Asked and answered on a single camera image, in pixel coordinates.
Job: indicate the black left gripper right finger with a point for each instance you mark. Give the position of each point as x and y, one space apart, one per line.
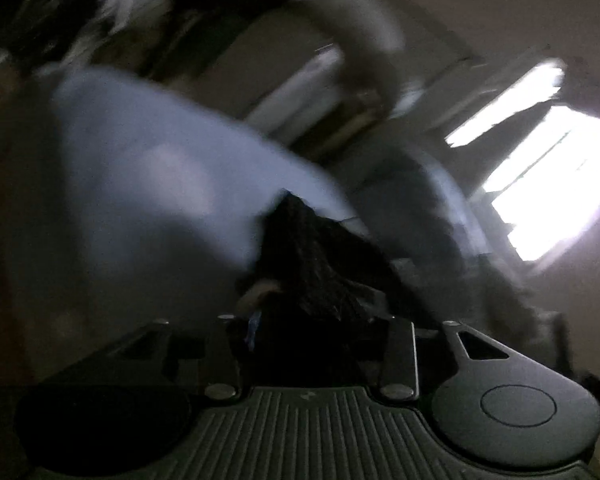
391 360

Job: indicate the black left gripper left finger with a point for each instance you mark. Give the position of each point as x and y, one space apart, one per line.
215 357

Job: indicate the black garment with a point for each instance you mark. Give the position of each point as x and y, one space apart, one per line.
310 295

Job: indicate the bright window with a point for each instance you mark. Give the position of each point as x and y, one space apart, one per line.
529 161

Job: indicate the light blue bed sheet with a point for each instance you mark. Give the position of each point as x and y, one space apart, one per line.
126 203

